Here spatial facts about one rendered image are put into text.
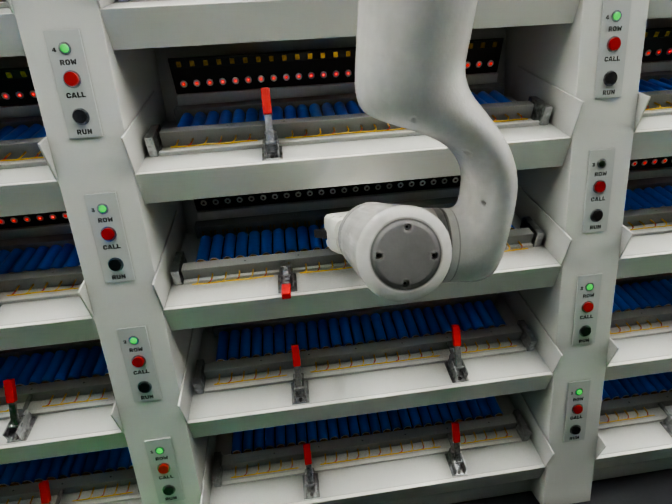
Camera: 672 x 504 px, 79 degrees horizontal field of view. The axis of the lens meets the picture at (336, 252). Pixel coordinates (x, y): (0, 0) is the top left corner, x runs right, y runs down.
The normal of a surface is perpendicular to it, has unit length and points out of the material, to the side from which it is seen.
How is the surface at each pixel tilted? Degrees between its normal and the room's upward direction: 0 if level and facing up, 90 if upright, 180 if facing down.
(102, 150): 90
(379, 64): 97
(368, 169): 113
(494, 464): 23
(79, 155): 90
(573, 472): 90
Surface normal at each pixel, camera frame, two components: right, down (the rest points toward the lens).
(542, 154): 0.13, 0.61
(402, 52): -0.27, 0.47
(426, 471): -0.03, -0.78
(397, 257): 0.10, 0.14
